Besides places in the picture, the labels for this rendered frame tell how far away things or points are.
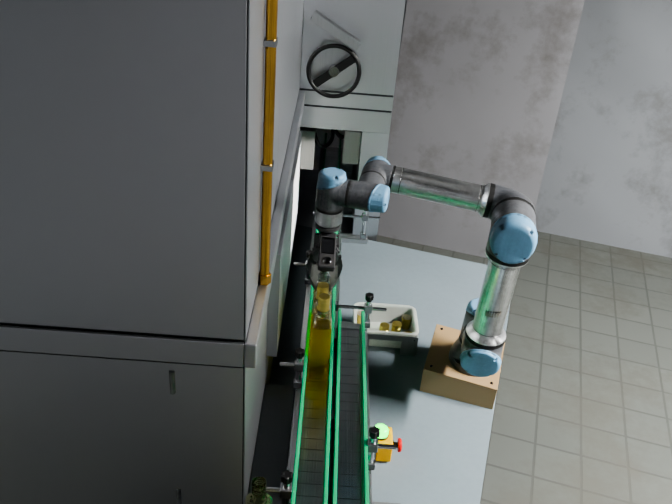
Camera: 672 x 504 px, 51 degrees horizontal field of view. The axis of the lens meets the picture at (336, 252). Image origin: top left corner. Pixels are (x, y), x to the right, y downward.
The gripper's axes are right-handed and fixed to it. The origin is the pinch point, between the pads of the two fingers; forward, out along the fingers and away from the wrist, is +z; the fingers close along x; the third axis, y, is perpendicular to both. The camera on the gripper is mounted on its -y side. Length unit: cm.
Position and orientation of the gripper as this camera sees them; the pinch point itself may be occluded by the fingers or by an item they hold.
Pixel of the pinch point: (323, 287)
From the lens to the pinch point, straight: 201.9
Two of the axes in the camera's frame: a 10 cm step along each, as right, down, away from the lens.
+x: -10.0, -0.7, -0.3
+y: 0.1, -5.1, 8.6
